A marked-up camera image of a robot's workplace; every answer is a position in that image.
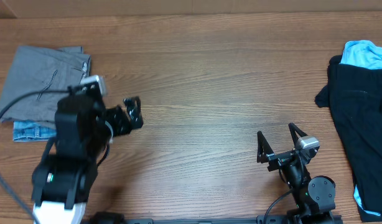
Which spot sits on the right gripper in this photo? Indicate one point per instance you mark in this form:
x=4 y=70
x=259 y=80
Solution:
x=281 y=157

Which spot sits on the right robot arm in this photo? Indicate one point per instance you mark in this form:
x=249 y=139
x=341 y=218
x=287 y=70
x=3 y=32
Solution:
x=314 y=196

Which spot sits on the light blue garment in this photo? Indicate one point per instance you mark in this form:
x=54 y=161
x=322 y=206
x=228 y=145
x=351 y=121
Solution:
x=362 y=53

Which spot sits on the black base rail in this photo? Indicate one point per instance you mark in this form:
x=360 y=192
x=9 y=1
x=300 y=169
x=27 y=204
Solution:
x=108 y=217

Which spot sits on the grey shorts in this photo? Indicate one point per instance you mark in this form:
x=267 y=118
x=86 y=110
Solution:
x=41 y=69

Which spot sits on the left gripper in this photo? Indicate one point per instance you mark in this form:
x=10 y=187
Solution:
x=134 y=113

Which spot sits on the folded blue denim jeans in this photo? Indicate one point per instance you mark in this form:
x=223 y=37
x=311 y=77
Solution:
x=28 y=131

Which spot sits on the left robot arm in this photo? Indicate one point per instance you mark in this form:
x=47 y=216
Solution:
x=69 y=165

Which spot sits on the black garment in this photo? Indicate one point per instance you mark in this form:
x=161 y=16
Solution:
x=354 y=96

